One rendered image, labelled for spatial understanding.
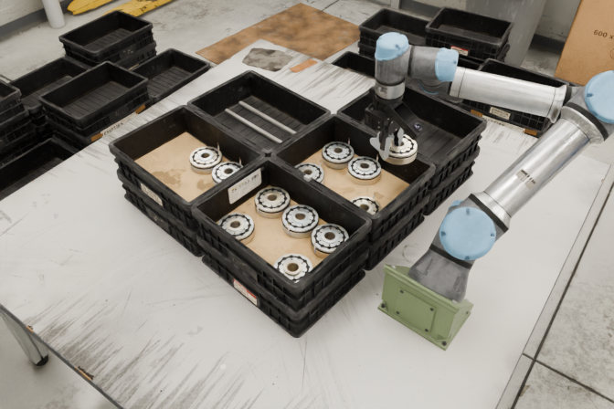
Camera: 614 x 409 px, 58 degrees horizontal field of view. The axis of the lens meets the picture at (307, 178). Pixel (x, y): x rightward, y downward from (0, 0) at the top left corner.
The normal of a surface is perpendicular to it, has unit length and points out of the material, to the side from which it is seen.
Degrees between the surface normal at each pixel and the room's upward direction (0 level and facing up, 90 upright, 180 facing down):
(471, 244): 53
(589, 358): 0
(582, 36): 76
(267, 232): 0
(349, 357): 0
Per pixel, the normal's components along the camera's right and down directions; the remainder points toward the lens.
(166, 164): 0.00, -0.74
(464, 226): -0.32, 0.04
